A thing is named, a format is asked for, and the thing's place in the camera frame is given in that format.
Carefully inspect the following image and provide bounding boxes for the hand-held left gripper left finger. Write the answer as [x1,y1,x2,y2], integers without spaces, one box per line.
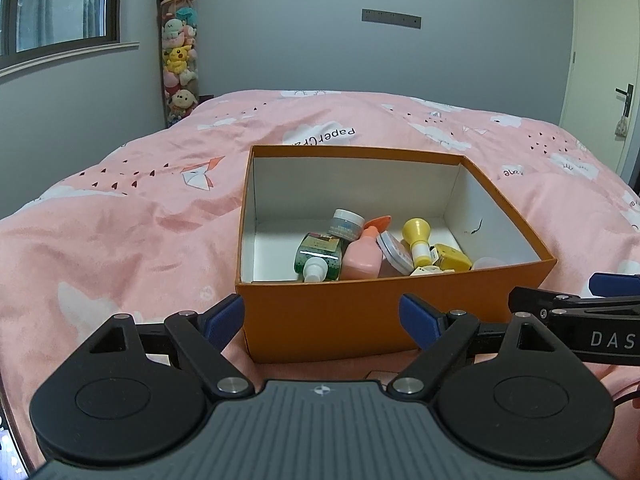
[90,292,256,401]

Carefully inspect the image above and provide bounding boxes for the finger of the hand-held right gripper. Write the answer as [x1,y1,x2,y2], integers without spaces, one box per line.
[507,286,640,321]
[589,272,640,297]

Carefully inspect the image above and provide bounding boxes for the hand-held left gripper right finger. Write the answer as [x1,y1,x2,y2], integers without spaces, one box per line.
[387,292,576,402]

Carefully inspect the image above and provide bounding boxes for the orange cardboard box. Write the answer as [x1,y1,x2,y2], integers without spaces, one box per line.
[235,145,558,365]

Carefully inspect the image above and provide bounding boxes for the clear tube of plush toys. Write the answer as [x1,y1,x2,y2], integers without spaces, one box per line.
[159,0,202,128]

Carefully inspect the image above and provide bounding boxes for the white door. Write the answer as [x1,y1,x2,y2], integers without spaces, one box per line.
[557,0,640,176]

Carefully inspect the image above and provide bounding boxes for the green bottle with white cap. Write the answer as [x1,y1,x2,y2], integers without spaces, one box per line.
[294,231,346,283]

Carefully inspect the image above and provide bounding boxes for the yellow tape measure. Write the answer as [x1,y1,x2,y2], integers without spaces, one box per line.
[430,243,473,272]

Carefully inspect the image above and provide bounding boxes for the yellow bulb shaped bottle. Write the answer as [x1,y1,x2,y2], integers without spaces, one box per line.
[402,217,435,267]

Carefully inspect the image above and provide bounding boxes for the smartphone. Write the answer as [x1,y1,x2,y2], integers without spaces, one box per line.
[0,425,26,480]

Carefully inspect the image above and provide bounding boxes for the black door handle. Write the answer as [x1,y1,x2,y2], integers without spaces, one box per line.
[615,85,635,118]

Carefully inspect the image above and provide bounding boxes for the pink printed duvet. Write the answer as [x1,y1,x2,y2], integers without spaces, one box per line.
[0,89,640,480]

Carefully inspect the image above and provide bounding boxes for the pink pump bottle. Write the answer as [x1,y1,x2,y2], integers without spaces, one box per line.
[339,215,393,282]

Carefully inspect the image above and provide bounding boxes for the grey framed window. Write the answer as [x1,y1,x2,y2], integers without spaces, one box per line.
[0,0,138,78]

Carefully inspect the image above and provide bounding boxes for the small jar with grey lid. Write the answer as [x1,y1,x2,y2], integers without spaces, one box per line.
[327,208,367,242]

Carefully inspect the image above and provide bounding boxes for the round rose gold compact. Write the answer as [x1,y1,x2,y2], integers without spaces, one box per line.
[376,231,416,277]

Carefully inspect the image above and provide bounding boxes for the grey wall socket strip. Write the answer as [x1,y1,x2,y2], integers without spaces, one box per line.
[361,8,422,29]

